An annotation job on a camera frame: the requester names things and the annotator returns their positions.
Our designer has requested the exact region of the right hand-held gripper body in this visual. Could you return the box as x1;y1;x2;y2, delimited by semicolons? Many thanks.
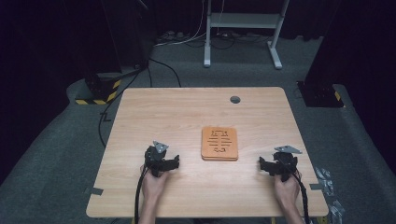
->
273;145;304;182

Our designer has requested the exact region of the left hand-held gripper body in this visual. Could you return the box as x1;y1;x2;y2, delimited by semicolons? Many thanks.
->
144;140;170;178

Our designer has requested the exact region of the person's left hand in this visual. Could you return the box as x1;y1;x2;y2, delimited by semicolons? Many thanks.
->
139;164;171;201

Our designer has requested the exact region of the person's right hand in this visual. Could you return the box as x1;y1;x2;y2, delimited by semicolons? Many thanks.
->
274;172;302;207

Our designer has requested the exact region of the crumpled silver tape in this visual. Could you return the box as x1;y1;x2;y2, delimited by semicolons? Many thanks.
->
328;200;347;224
313;167;336;197

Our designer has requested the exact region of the black stand base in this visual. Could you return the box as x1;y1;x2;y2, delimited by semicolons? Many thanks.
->
296;79;346;108

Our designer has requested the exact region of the black stand with striped base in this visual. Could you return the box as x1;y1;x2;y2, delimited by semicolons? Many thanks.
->
75;0;148;105

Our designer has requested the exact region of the white metal stand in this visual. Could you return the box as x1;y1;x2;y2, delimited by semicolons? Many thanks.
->
203;0;290;70

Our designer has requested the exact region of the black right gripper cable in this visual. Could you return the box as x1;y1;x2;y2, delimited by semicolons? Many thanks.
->
291;169;311;224

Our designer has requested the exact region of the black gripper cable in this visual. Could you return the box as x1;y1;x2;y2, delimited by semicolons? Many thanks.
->
134;167;149;224
291;169;311;224

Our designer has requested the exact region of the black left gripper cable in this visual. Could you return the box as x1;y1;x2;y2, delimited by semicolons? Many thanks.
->
134;167;149;224

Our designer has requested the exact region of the short black floor cable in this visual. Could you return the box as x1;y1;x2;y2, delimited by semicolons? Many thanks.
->
148;57;182;89

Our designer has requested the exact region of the white floor cable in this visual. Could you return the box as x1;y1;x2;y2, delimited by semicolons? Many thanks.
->
153;0;208;48

